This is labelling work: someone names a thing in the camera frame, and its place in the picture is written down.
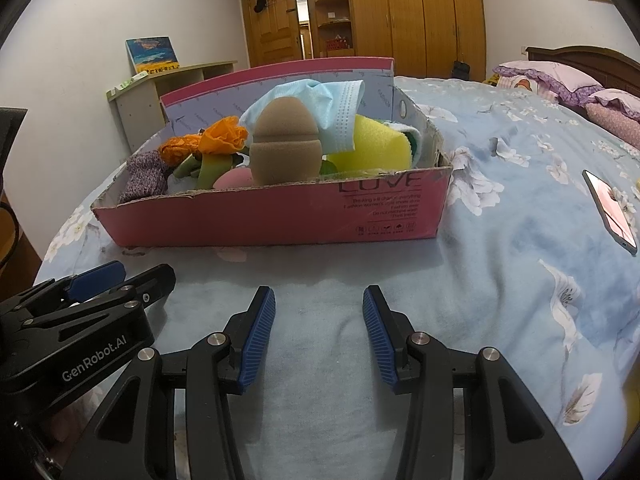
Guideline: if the black cable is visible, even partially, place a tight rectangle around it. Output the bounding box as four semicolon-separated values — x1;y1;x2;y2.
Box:
0;205;21;271

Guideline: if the smartphone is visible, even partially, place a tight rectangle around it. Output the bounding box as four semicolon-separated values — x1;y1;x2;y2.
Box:
581;170;639;255

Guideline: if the beige open shelf unit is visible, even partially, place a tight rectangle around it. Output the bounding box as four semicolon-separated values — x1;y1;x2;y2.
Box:
106;61;238;156

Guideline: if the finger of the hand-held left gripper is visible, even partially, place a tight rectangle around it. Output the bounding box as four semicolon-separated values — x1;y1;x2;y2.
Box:
0;261;127;321
22;263;177;331

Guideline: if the green and white sock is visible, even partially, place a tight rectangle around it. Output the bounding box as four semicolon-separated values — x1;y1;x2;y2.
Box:
387;120;425;167

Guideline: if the wooden desk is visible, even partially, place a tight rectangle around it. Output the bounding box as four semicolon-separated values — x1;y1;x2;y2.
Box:
0;200;43;301

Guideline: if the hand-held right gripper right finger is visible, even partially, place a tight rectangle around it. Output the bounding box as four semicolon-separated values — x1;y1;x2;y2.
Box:
362;285;586;480

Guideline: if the pink cardboard box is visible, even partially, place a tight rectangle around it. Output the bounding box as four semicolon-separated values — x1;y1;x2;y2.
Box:
90;56;454;248

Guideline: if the blue and yellow painting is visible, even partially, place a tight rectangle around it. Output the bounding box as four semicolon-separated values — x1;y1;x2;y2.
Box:
125;36;181;75

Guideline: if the purple knitted sock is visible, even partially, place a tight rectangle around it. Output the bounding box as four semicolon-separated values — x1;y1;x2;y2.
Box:
119;152;171;203

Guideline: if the orange paper flower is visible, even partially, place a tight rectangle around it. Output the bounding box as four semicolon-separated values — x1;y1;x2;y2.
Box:
159;116;249;166

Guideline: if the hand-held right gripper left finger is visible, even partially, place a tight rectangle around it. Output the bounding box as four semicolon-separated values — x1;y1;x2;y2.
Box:
60;285;277;480

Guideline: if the blue face mask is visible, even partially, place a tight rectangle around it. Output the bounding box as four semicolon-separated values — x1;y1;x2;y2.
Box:
239;79;365;155

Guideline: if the yellow sponge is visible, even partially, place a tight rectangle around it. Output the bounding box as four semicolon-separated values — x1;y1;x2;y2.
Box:
326;114;413;173

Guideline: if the green packet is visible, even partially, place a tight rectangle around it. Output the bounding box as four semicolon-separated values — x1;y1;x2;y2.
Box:
110;71;149;92

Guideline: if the pink makeup sponge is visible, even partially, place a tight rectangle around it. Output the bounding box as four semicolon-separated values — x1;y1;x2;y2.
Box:
212;169;258;191

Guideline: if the pink ruffled pillow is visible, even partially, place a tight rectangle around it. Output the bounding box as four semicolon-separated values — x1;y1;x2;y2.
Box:
585;88;640;136
492;60;606;103

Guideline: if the green ribbon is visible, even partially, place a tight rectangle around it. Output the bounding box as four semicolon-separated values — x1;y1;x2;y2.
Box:
172;152;244;190

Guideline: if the dark wooden headboard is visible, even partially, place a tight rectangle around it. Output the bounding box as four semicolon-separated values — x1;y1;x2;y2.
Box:
525;46;640;93

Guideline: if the tan makeup sponge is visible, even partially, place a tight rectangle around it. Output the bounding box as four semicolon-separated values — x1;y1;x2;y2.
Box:
248;97;323;188

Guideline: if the wooden wardrobe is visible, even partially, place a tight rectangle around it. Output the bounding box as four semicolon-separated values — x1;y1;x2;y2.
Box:
220;0;488;81

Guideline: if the wooden door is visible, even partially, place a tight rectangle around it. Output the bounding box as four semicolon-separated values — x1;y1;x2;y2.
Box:
241;0;311;68

